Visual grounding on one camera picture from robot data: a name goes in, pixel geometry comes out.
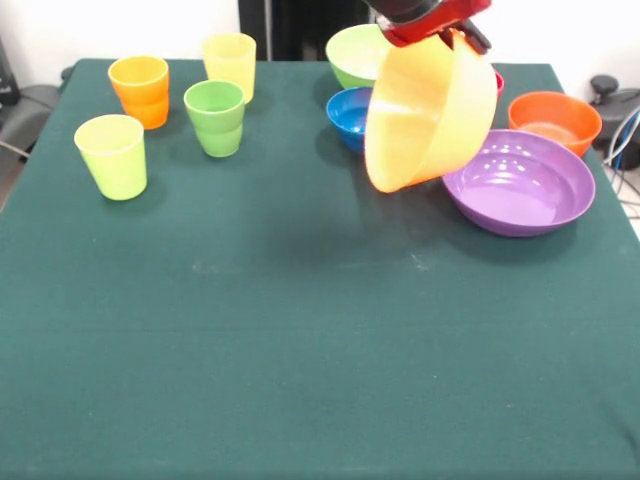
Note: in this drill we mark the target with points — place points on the orange cup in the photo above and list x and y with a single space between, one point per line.
142 100

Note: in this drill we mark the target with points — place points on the blue bowl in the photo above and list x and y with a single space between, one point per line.
347 120

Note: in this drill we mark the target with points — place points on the small red-orange bowl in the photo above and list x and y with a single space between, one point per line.
555 117

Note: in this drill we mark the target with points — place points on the purple bowl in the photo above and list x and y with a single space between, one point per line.
530 200

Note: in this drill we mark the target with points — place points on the dark green tablecloth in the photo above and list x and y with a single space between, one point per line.
320 375

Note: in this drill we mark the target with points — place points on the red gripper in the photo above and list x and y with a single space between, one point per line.
425 27

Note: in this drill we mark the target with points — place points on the lime green cup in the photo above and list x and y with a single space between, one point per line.
112 160

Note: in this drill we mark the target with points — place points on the yellow cup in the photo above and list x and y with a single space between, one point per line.
230 60

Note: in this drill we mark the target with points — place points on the large light green bowl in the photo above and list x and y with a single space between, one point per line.
350 60

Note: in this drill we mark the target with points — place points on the large orange bowl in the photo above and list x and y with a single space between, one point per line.
430 115

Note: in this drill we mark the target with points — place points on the red cup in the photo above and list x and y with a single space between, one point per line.
500 85

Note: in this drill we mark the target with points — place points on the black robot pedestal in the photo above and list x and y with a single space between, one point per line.
310 25

